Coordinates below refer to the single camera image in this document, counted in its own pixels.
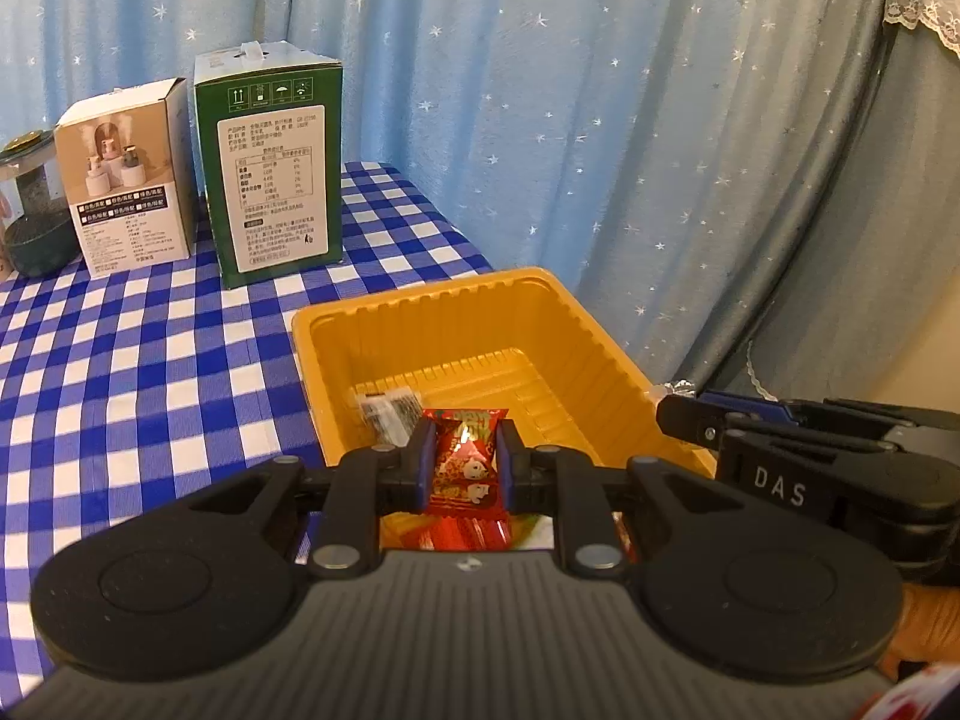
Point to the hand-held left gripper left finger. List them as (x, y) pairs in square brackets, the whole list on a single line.
[(424, 465)]

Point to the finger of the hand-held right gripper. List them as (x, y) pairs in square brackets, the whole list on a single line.
[(780, 409), (690, 420)]

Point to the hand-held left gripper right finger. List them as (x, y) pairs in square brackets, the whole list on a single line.
[(508, 469)]

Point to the silver candy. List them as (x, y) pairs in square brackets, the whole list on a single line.
[(679, 388)]

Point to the red printed snack packet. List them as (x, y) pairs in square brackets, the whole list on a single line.
[(466, 465)]

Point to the silver candy bar wrapper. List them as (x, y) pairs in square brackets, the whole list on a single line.
[(390, 412)]

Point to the large red snack packet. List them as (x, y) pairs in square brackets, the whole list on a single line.
[(465, 534)]

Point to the yellow plastic tray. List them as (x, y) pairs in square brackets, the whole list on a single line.
[(450, 330)]

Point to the person's right hand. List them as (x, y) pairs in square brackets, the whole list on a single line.
[(934, 622)]

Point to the red white patterned cloth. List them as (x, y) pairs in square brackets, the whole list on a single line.
[(911, 701)]

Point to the grey lace-trimmed curtain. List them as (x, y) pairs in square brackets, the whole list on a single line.
[(885, 202)]

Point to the blue white checkered tablecloth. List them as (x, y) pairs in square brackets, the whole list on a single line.
[(150, 360)]

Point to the green carton box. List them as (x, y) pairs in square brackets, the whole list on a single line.
[(270, 187)]

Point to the blue star curtain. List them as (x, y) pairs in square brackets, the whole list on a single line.
[(562, 127)]

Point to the white product box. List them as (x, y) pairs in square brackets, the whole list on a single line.
[(127, 202)]

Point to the dark green jar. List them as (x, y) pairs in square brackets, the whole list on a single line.
[(37, 240)]

